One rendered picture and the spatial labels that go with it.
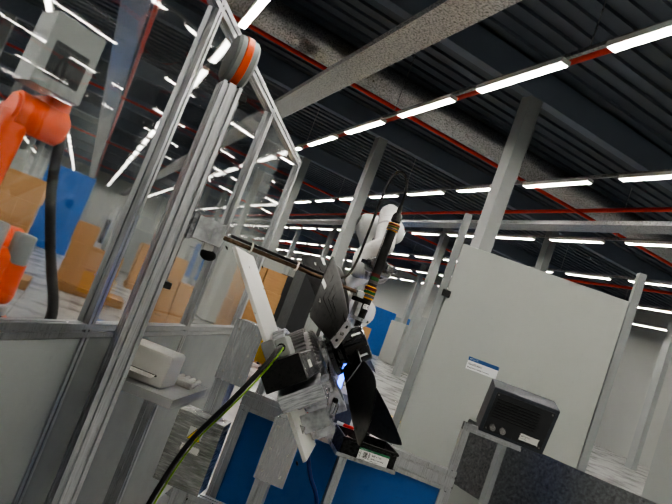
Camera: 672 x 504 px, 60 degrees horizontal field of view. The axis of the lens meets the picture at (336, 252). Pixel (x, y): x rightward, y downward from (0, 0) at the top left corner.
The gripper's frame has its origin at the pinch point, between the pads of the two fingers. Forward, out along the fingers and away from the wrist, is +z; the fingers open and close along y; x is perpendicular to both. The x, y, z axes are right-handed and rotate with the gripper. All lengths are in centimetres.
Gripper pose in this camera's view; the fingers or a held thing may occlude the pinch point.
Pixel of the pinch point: (379, 264)
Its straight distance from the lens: 205.8
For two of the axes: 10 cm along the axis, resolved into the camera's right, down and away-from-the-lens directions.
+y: -9.3, -3.4, 1.2
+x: 3.5, -9.3, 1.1
